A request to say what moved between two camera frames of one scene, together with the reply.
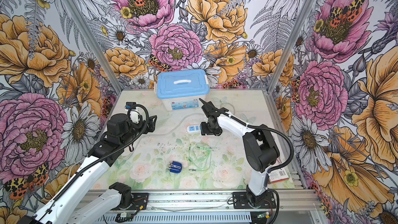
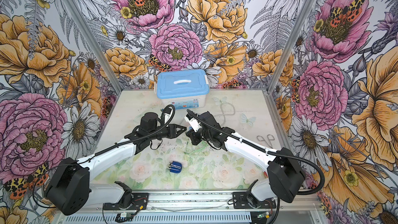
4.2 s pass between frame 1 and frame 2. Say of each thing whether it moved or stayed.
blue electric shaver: stayed
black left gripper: moved
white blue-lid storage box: stayed
